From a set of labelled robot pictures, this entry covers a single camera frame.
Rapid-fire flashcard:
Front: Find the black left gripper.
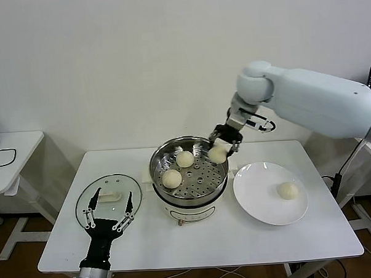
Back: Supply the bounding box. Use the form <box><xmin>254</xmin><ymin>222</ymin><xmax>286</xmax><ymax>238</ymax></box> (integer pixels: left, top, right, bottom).
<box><xmin>76</xmin><ymin>186</ymin><xmax>138</xmax><ymax>271</ymax></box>

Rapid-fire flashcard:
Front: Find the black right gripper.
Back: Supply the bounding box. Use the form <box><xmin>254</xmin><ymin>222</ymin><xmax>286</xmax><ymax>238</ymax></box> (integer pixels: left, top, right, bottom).
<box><xmin>208</xmin><ymin>122</ymin><xmax>244</xmax><ymax>159</ymax></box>

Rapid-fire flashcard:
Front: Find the white steamed baozi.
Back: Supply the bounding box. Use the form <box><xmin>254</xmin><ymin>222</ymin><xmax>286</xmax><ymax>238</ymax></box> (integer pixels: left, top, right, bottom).
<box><xmin>207</xmin><ymin>145</ymin><xmax>232</xmax><ymax>164</ymax></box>
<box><xmin>161</xmin><ymin>169</ymin><xmax>183</xmax><ymax>189</ymax></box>
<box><xmin>175</xmin><ymin>150</ymin><xmax>194</xmax><ymax>169</ymax></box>
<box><xmin>276</xmin><ymin>181</ymin><xmax>300</xmax><ymax>201</ymax></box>

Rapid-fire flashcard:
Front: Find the round glass pot lid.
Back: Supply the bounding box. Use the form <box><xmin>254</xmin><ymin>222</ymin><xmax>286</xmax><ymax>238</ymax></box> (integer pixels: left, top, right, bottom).
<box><xmin>73</xmin><ymin>173</ymin><xmax>145</xmax><ymax>234</ymax></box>

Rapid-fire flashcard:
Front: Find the perforated steel steamer basket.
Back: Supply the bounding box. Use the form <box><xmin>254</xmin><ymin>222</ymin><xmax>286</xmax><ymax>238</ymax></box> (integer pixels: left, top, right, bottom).
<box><xmin>147</xmin><ymin>133</ymin><xmax>231</xmax><ymax>208</ymax></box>

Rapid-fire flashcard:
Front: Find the round white plate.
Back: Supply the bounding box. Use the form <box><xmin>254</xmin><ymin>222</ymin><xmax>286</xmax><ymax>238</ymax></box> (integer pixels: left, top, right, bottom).
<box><xmin>231</xmin><ymin>160</ymin><xmax>309</xmax><ymax>228</ymax></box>

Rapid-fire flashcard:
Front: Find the white electric cooking pot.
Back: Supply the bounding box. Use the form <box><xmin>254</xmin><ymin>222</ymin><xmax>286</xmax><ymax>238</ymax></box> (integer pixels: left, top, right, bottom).
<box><xmin>140</xmin><ymin>153</ymin><xmax>241</xmax><ymax>229</ymax></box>

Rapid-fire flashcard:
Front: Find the white side table with adapter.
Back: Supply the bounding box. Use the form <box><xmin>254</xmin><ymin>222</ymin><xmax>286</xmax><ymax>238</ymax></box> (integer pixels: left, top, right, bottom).
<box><xmin>0</xmin><ymin>129</ymin><xmax>58</xmax><ymax>261</ymax></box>

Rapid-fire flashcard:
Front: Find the black hanging power brick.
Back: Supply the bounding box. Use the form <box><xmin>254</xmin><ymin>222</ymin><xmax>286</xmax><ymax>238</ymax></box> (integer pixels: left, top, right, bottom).
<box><xmin>321</xmin><ymin>172</ymin><xmax>343</xmax><ymax>199</ymax></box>

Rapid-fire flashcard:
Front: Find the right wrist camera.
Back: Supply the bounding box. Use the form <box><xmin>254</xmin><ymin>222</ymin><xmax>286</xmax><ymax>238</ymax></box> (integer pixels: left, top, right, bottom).
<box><xmin>241</xmin><ymin>109</ymin><xmax>277</xmax><ymax>134</ymax></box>

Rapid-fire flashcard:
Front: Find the black looped cable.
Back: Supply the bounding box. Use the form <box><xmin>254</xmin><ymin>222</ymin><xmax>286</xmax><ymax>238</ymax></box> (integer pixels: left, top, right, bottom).
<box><xmin>0</xmin><ymin>148</ymin><xmax>17</xmax><ymax>169</ymax></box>

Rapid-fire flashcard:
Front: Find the white laptop charging cable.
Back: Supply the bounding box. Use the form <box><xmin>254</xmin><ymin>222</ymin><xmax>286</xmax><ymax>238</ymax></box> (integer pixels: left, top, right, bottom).
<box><xmin>336</xmin><ymin>138</ymin><xmax>365</xmax><ymax>176</ymax></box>

